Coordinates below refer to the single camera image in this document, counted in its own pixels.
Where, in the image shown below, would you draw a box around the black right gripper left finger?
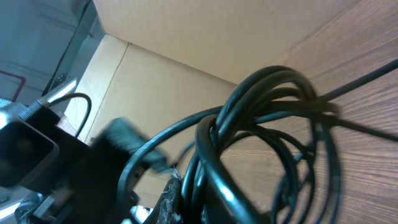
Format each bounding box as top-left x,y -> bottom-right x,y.
150,170 -> 183,224

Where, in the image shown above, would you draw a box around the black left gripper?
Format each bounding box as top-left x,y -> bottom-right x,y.
30,116 -> 172,224

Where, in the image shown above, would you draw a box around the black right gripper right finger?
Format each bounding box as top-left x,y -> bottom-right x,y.
201,184 -> 238,224

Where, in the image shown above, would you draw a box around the black usb cables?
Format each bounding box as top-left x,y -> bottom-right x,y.
117,58 -> 398,224

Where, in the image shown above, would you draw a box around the ceiling light fixture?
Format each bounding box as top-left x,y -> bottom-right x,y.
47,78 -> 77,103

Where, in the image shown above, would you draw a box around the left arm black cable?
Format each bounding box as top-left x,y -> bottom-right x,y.
46,92 -> 93,138

